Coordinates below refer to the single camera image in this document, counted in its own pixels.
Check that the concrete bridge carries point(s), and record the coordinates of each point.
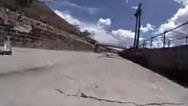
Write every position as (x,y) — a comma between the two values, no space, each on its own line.
(111,46)

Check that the pale cracked concrete ground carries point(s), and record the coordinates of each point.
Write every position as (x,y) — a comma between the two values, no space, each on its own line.
(79,74)

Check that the dark pole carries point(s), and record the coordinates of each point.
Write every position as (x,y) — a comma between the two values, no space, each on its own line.
(138,26)

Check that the dry brown hillside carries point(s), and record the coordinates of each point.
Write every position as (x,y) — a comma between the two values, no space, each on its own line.
(42,11)

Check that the small wheeled robot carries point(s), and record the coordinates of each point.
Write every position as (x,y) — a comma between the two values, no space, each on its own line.
(6,49)

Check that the stepped stone retaining wall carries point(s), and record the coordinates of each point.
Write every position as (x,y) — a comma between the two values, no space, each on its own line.
(33,36)

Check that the dark concrete wall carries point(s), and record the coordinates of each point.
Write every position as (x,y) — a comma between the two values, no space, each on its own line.
(168,62)

